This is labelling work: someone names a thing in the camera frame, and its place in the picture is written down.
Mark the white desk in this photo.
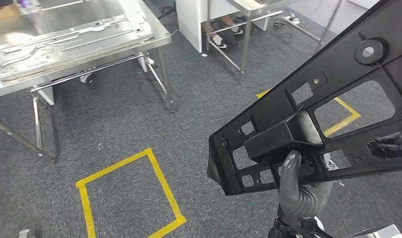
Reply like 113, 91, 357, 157
175, 0, 270, 53

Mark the yellow floor tape square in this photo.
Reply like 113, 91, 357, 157
256, 88, 362, 137
75, 148, 187, 238

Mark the stainless steel workbench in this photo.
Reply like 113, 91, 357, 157
0, 0, 175, 162

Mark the small cardboard box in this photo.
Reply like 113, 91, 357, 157
0, 4, 21, 22

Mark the clear plastic film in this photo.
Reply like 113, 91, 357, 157
322, 153, 340, 172

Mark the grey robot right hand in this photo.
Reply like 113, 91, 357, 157
278, 149, 335, 203

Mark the stainless steel table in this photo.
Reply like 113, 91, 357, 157
205, 0, 344, 74

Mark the white power strip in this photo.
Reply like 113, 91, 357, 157
284, 13, 301, 26

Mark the long black plastic car part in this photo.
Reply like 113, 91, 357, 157
206, 0, 402, 198

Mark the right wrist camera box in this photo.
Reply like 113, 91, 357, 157
351, 225, 402, 238

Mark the stamped metal sheet panel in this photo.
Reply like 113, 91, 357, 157
0, 13, 155, 82

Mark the dark crinkled object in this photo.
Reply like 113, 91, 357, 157
367, 132, 402, 162

